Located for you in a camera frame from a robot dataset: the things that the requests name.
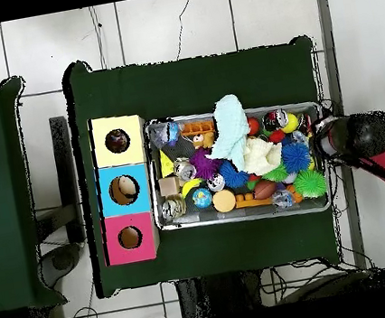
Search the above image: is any printed silver drink can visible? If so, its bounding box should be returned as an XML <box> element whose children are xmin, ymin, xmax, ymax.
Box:
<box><xmin>171</xmin><ymin>155</ymin><xmax>198</xmax><ymax>184</ymax></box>

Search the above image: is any crushed bottle with blue label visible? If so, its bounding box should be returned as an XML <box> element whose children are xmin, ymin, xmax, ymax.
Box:
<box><xmin>147</xmin><ymin>117</ymin><xmax>183</xmax><ymax>152</ymax></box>

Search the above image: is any mint green waffle cloth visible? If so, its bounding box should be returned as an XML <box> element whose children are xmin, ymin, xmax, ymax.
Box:
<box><xmin>196</xmin><ymin>91</ymin><xmax>258</xmax><ymax>178</ymax></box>

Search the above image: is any blue spiky rubber ball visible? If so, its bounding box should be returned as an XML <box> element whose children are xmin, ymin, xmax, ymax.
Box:
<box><xmin>279</xmin><ymin>139</ymin><xmax>315</xmax><ymax>175</ymax></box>
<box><xmin>217</xmin><ymin>155</ymin><xmax>255</xmax><ymax>192</ymax></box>

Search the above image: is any wooden box with three holes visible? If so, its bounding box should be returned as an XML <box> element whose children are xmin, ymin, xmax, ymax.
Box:
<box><xmin>81</xmin><ymin>109</ymin><xmax>169</xmax><ymax>268</ymax></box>

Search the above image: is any purple spiky monster toy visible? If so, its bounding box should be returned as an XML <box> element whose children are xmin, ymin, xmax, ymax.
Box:
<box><xmin>186</xmin><ymin>144</ymin><xmax>224</xmax><ymax>183</ymax></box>

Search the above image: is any blue globe print ball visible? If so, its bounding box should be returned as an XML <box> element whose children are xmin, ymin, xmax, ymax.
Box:
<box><xmin>190</xmin><ymin>185</ymin><xmax>216</xmax><ymax>211</ymax></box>

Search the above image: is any tan foam disc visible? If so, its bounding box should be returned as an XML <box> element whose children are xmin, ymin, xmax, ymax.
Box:
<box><xmin>210</xmin><ymin>188</ymin><xmax>239</xmax><ymax>216</ymax></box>

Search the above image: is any cream waffle cloth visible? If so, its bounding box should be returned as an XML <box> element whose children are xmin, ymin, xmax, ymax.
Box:
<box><xmin>239</xmin><ymin>131</ymin><xmax>287</xmax><ymax>179</ymax></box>

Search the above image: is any tan round object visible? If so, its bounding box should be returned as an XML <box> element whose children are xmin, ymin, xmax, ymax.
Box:
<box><xmin>115</xmin><ymin>174</ymin><xmax>138</xmax><ymax>199</ymax></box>

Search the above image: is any green spiky rubber ball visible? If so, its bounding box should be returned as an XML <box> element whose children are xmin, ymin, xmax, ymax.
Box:
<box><xmin>291</xmin><ymin>167</ymin><xmax>329</xmax><ymax>202</ymax></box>

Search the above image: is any shallow wire mesh bin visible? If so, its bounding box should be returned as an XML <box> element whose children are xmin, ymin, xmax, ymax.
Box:
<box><xmin>136</xmin><ymin>89</ymin><xmax>338</xmax><ymax>241</ymax></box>

